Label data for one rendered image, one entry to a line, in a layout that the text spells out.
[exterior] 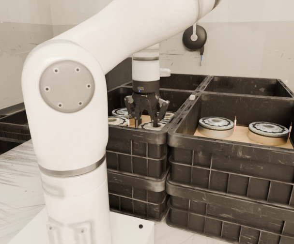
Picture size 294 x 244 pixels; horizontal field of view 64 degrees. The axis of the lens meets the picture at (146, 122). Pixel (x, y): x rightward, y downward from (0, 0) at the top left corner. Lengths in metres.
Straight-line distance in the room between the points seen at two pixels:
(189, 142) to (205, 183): 0.10
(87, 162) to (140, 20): 0.20
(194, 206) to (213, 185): 0.07
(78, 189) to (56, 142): 0.07
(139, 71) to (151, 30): 0.29
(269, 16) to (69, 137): 3.83
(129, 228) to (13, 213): 0.32
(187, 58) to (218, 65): 0.50
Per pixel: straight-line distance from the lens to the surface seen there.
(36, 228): 0.52
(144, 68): 0.62
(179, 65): 4.04
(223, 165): 0.47
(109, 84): 2.19
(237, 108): 0.82
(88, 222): 0.37
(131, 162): 0.52
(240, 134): 0.76
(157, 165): 0.50
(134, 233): 0.47
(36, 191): 0.75
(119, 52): 0.35
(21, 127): 1.65
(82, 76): 0.27
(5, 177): 0.86
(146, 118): 0.84
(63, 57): 0.27
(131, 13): 0.34
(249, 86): 1.21
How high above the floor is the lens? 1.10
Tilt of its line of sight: 20 degrees down
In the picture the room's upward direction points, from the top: straight up
